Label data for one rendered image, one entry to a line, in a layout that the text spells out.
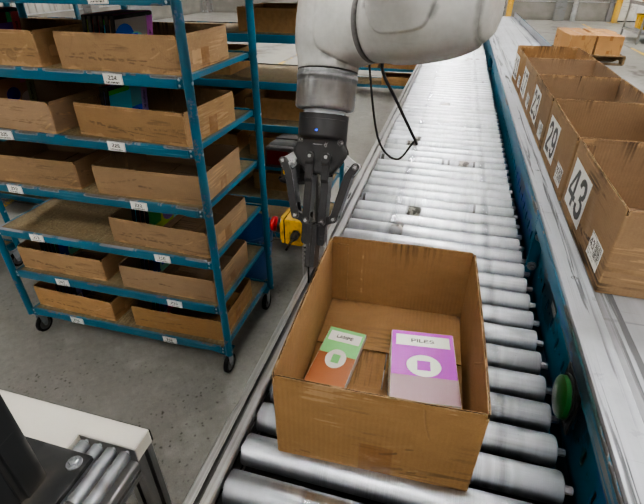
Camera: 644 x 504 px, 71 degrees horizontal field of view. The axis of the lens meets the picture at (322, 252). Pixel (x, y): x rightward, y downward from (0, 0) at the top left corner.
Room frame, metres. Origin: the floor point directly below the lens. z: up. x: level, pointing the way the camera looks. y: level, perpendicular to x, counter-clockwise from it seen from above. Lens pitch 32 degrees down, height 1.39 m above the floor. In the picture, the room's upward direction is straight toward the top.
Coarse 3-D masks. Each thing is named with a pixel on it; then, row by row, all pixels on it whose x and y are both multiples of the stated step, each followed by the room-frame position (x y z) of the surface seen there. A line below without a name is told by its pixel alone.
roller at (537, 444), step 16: (272, 400) 0.55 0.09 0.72; (496, 432) 0.46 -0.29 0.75; (512, 432) 0.46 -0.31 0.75; (528, 432) 0.46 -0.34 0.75; (496, 448) 0.44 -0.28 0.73; (512, 448) 0.44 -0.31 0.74; (528, 448) 0.44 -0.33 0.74; (544, 448) 0.43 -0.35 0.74; (560, 448) 0.44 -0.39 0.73; (544, 464) 0.42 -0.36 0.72
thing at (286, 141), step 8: (280, 136) 0.93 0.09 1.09; (288, 136) 0.94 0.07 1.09; (296, 136) 0.94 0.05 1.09; (272, 144) 0.89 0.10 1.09; (280, 144) 0.89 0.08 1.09; (288, 144) 0.88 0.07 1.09; (272, 152) 0.87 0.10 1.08; (280, 152) 0.86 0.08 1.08; (288, 152) 0.86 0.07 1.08; (272, 160) 0.87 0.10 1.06; (296, 160) 0.88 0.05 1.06; (296, 168) 0.92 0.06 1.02; (280, 176) 0.92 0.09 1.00
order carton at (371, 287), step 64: (384, 256) 0.78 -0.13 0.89; (448, 256) 0.75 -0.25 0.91; (320, 320) 0.70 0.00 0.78; (384, 320) 0.73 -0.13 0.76; (448, 320) 0.73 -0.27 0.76; (320, 384) 0.41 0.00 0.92; (384, 384) 0.56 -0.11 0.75; (320, 448) 0.41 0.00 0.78; (384, 448) 0.39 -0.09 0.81; (448, 448) 0.37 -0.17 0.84
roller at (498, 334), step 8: (488, 328) 0.71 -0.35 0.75; (496, 328) 0.71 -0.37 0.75; (504, 328) 0.71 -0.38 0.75; (512, 328) 0.71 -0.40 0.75; (520, 328) 0.71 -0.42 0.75; (488, 336) 0.70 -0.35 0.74; (496, 336) 0.70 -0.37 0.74; (504, 336) 0.69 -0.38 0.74; (512, 336) 0.69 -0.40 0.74; (520, 336) 0.69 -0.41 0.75; (528, 336) 0.69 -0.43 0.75; (536, 336) 0.69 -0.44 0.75; (504, 344) 0.69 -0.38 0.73; (512, 344) 0.68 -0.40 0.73; (520, 344) 0.68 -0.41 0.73; (528, 344) 0.68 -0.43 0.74; (536, 344) 0.68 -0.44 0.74
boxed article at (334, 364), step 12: (336, 336) 0.66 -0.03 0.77; (348, 336) 0.66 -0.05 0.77; (360, 336) 0.66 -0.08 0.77; (324, 348) 0.63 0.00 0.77; (336, 348) 0.63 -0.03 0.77; (348, 348) 0.63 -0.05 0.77; (360, 348) 0.63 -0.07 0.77; (324, 360) 0.60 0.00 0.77; (336, 360) 0.60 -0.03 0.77; (348, 360) 0.60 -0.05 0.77; (312, 372) 0.57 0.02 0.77; (324, 372) 0.57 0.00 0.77; (336, 372) 0.57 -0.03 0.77; (348, 372) 0.57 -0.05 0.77; (336, 384) 0.54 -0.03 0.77
